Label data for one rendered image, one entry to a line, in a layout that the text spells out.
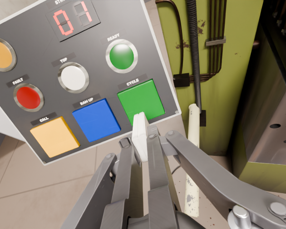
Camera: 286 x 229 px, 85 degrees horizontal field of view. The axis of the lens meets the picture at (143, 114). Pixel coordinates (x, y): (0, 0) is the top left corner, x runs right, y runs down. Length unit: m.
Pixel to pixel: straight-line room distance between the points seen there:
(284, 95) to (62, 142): 0.50
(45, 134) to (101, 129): 0.12
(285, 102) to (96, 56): 0.43
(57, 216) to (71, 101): 1.42
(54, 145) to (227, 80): 0.60
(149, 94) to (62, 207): 1.48
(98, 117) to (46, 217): 1.50
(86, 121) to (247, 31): 0.49
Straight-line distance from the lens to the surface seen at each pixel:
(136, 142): 0.16
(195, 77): 0.62
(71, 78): 0.33
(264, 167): 0.89
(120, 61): 0.30
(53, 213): 1.73
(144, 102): 0.31
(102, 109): 0.32
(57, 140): 0.38
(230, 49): 0.59
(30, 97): 0.37
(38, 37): 0.35
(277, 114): 0.52
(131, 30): 0.31
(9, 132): 2.45
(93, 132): 0.34
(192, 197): 0.59
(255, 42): 0.64
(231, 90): 0.72
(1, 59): 0.39
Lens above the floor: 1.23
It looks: 49 degrees down
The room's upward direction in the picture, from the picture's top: 29 degrees counter-clockwise
